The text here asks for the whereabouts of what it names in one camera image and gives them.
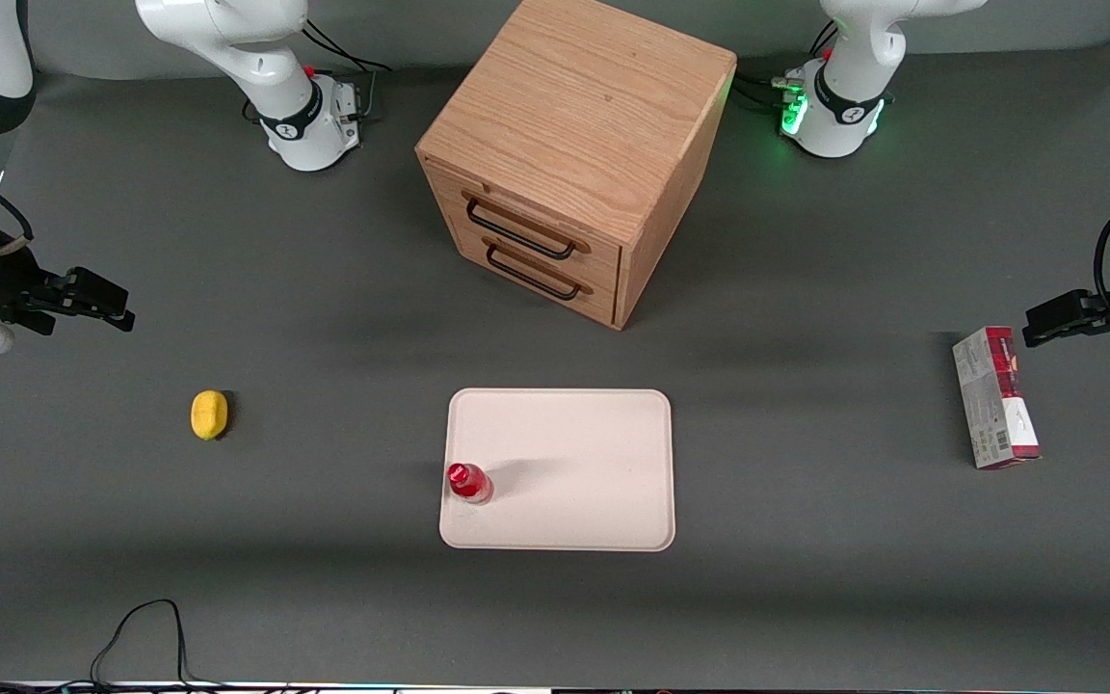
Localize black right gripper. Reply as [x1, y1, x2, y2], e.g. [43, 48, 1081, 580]
[0, 229, 137, 336]

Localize red coke bottle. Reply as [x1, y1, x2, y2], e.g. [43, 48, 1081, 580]
[446, 463, 495, 507]

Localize beige plastic tray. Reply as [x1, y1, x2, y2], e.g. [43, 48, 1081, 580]
[438, 387, 677, 553]

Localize grey red carton box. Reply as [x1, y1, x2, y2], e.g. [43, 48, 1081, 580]
[951, 326, 1043, 471]

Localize yellow lemon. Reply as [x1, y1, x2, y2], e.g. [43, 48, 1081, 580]
[190, 389, 229, 441]

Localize wooden drawer front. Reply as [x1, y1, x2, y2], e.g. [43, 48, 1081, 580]
[423, 159, 625, 290]
[441, 207, 623, 329]

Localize wooden drawer cabinet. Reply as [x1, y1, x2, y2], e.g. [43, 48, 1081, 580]
[415, 0, 738, 332]

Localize black looped table cable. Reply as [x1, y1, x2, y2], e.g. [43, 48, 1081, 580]
[90, 600, 228, 691]

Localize black right base cables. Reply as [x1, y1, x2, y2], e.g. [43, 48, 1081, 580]
[245, 17, 392, 124]

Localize black base cables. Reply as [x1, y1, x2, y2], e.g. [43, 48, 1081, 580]
[245, 17, 392, 124]
[733, 24, 840, 117]

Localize black left base cables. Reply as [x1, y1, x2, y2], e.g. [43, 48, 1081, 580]
[733, 24, 840, 117]

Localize black metal drawer handle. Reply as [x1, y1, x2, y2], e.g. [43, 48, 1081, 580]
[463, 193, 593, 261]
[483, 238, 595, 302]

